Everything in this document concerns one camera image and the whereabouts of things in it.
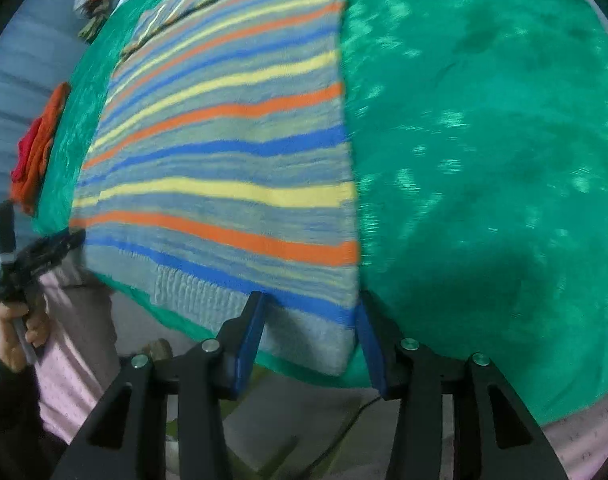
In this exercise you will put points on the yellow-green floor mat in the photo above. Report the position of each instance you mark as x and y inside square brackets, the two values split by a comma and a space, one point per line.
[269, 395]

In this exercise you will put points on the green velvet blanket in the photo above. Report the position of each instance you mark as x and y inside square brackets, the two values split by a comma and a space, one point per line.
[483, 160]

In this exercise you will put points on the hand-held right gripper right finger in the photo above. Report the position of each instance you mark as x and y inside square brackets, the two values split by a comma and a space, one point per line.
[371, 355]

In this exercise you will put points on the grey-blue curtain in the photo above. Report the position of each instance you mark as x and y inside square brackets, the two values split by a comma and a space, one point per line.
[14, 85]

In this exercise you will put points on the person's left forearm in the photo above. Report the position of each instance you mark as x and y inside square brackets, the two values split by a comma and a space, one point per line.
[14, 420]

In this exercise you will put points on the orange garment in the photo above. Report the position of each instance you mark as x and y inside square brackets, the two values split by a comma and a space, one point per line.
[59, 102]

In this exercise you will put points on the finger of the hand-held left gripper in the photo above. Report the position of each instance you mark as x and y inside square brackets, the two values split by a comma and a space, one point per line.
[54, 247]
[5, 230]

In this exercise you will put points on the person's pink dotted pyjamas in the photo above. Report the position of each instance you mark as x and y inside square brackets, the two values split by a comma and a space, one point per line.
[74, 360]

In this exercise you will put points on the beige slipper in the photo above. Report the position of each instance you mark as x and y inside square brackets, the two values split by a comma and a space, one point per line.
[156, 350]

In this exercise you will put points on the person's left hand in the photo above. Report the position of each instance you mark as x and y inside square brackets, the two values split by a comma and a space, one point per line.
[11, 340]

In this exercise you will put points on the striped knit t-shirt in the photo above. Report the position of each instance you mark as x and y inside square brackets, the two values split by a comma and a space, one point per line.
[224, 135]

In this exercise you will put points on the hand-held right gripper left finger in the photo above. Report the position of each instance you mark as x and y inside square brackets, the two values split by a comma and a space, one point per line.
[249, 345]

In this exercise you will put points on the red garment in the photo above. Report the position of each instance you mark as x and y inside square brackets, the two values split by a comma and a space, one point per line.
[26, 147]

